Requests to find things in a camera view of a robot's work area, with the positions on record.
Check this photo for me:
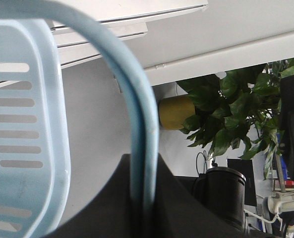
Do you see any white power strip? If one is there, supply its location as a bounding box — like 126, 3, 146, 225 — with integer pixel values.
267, 191, 294, 214

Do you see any light blue shopping basket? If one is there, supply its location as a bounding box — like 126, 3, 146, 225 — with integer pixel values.
0, 0, 159, 238

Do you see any potted green plant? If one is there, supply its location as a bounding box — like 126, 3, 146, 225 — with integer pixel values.
158, 56, 294, 181

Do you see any white store shelf unit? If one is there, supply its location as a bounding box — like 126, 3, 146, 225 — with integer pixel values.
65, 0, 294, 85

